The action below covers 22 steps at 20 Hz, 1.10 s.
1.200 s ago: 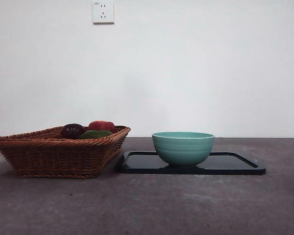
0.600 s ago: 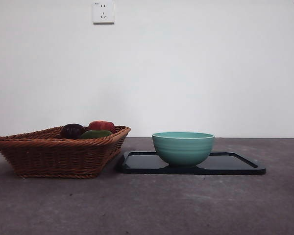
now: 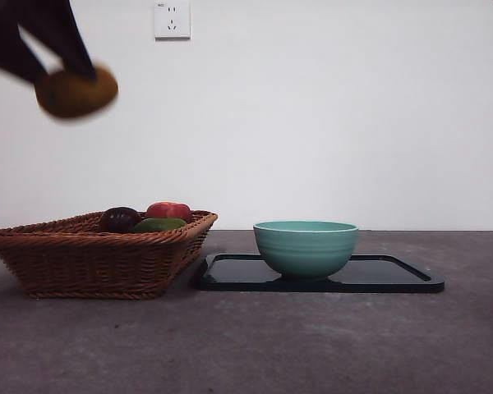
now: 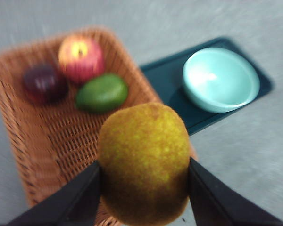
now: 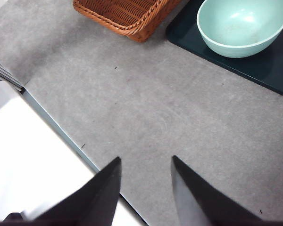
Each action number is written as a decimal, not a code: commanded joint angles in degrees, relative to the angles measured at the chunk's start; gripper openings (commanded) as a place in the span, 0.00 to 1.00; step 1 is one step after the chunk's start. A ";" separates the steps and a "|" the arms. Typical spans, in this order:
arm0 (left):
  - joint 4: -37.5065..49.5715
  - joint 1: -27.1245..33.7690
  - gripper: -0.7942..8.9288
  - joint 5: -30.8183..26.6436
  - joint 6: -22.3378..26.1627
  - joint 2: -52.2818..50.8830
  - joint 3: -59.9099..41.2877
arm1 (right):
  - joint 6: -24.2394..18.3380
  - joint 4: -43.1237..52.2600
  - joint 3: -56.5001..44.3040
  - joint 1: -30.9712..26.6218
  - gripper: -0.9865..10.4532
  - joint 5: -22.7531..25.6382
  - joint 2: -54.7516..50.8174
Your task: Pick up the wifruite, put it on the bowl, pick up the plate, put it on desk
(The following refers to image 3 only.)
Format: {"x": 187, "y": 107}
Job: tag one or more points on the dark rectangular tray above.
{"x": 238, "y": 277}

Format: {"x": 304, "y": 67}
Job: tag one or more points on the brown wicker basket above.
{"x": 86, "y": 262}

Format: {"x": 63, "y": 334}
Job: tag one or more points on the red peach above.
{"x": 168, "y": 210}

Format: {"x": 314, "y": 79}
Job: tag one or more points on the green avocado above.
{"x": 158, "y": 225}

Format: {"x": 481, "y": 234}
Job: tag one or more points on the white wall socket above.
{"x": 172, "y": 18}

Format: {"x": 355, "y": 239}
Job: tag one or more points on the dark purple plum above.
{"x": 119, "y": 219}

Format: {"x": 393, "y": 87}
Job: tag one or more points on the teal bowl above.
{"x": 306, "y": 250}

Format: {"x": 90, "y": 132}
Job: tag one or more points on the brown kiwi fruit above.
{"x": 78, "y": 96}

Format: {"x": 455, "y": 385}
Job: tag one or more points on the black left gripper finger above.
{"x": 4, "y": 41}
{"x": 61, "y": 33}

